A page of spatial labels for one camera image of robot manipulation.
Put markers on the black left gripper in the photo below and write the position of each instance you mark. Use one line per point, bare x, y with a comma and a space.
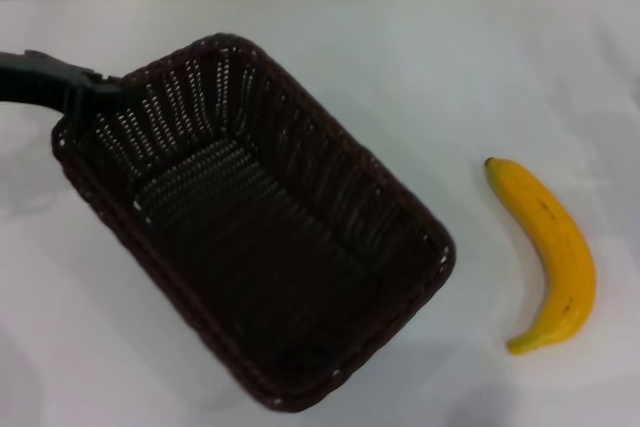
30, 79

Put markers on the black woven plastic basket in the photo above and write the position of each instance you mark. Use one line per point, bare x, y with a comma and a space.
280, 267

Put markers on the yellow plastic banana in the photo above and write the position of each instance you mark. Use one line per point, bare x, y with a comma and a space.
560, 237

